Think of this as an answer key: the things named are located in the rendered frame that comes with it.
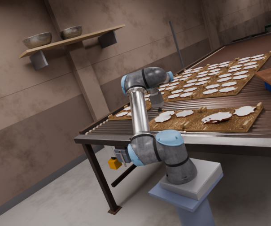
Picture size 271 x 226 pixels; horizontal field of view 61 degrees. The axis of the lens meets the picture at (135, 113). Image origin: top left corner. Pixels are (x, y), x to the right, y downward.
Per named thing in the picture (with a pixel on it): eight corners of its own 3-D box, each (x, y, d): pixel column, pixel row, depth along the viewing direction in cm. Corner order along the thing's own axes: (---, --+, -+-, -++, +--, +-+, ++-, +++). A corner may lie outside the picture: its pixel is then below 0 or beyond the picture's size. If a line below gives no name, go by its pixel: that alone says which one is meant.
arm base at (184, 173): (190, 186, 102) (184, 167, 99) (161, 183, 111) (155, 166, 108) (201, 166, 112) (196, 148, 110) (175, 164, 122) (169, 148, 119)
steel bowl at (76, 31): (78, 39, 386) (75, 31, 382) (89, 33, 355) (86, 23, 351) (57, 45, 362) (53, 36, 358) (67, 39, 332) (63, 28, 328)
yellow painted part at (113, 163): (116, 170, 202) (107, 146, 196) (110, 168, 208) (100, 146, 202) (122, 164, 207) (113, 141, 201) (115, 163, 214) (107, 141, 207)
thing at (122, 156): (130, 167, 186) (122, 148, 181) (118, 166, 195) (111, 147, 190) (138, 160, 193) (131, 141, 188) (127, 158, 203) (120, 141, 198)
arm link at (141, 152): (158, 157, 101) (142, 63, 128) (127, 164, 105) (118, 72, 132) (165, 164, 111) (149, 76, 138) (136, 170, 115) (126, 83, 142)
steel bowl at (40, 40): (50, 47, 356) (45, 37, 352) (60, 41, 324) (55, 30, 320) (23, 54, 331) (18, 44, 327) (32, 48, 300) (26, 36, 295)
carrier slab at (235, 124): (246, 132, 128) (246, 129, 127) (184, 131, 157) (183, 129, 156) (263, 107, 151) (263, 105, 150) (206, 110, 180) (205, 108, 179)
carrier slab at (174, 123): (182, 131, 158) (181, 129, 158) (140, 130, 188) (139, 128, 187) (205, 110, 181) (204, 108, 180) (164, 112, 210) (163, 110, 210)
